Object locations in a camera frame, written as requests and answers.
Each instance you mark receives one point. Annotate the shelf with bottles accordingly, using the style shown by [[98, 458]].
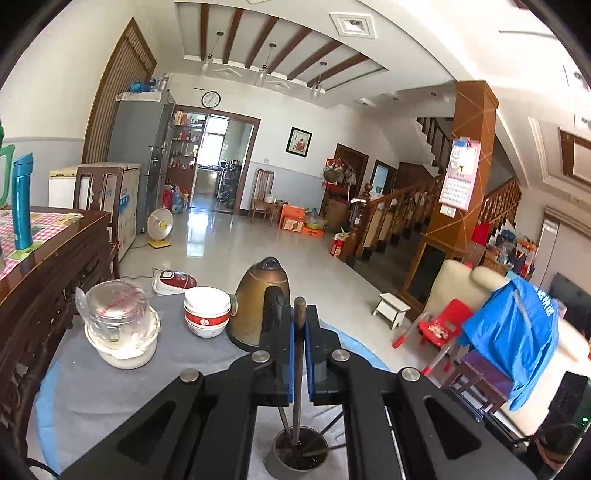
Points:
[[184, 138]]

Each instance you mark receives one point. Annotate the dark carved wooden sideboard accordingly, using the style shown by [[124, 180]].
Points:
[[41, 295]]

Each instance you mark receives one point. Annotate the pendant lamp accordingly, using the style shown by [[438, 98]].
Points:
[[316, 85], [210, 62], [263, 74]]

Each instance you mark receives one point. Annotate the green thermos jug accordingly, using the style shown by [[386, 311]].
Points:
[[5, 175]]

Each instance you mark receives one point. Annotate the hanging woven basket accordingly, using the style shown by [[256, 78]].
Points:
[[337, 175]]

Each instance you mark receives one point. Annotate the blue jacket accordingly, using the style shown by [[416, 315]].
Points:
[[512, 332]]

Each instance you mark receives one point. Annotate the bundle of dark chopsticks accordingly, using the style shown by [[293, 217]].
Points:
[[286, 425]]

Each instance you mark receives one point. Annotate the light blue table cover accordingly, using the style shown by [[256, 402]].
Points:
[[51, 383]]

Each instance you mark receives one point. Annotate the orange wooden pillar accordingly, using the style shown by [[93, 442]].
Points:
[[471, 110]]

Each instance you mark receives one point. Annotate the red white rice cooker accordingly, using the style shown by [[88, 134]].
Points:
[[175, 281]]

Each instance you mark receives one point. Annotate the wooden stair railing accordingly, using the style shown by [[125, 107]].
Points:
[[364, 217]]

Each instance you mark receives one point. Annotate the wall calendar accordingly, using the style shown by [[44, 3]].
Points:
[[459, 175]]

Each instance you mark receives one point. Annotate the long dark chopstick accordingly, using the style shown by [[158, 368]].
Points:
[[299, 332]]

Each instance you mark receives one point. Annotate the blue plastic bag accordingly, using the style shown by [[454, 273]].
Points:
[[143, 86]]

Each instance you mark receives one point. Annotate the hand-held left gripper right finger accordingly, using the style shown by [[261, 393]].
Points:
[[309, 364]]

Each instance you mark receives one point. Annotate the grey refrigerator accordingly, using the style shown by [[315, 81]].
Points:
[[138, 138]]

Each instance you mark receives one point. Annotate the orange cardboard box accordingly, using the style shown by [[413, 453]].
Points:
[[292, 219]]

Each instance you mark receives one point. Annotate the brown wooden door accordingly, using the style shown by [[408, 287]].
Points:
[[355, 154]]

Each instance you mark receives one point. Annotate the red carton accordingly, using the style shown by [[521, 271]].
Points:
[[338, 244]]

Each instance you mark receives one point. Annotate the small white stool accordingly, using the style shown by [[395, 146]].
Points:
[[392, 304]]

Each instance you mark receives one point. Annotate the white chest freezer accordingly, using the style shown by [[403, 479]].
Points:
[[127, 203]]

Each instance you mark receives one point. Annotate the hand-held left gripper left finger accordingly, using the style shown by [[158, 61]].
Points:
[[291, 360]]

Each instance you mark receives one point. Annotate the brown wooden chair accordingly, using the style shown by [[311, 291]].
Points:
[[97, 170]]

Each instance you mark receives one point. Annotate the white plastic basin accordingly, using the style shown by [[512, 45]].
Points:
[[124, 357]]

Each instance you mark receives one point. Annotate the dark wooden chair purple seat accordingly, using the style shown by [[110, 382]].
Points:
[[485, 374]]

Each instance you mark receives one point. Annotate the brass electric kettle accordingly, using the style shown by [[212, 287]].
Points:
[[251, 304]]

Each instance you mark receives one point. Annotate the blue thermos flask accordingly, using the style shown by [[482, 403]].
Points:
[[22, 203]]

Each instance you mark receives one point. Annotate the black television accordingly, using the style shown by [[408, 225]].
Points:
[[572, 300]]

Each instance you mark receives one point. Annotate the round wall clock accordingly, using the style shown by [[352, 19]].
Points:
[[211, 99]]

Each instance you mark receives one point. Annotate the cream sofa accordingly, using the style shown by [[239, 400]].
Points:
[[455, 281]]

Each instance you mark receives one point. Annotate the plain white bowl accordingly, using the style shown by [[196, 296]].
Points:
[[207, 297]]

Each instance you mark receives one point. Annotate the red child chair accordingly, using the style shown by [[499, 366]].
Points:
[[450, 318]]

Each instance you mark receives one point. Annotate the grey table cloth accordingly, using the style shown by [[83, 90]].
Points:
[[92, 392]]

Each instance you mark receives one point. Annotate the brown slatted door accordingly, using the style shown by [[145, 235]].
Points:
[[115, 92]]

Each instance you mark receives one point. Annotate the dark metal chopstick holder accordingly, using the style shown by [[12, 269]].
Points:
[[314, 456]]

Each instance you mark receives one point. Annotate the wooden doorway frame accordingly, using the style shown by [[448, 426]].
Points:
[[217, 112]]

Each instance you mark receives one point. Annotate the light wooden chair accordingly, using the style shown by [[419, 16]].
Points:
[[262, 177]]

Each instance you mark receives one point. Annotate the red checkered table cover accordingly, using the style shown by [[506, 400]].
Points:
[[41, 224]]

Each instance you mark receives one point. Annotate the blue water jug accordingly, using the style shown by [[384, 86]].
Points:
[[178, 201]]

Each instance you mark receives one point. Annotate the white bowl red band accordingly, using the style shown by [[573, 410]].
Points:
[[205, 325]]

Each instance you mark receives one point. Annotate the framed wall picture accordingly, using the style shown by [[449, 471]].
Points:
[[298, 142]]

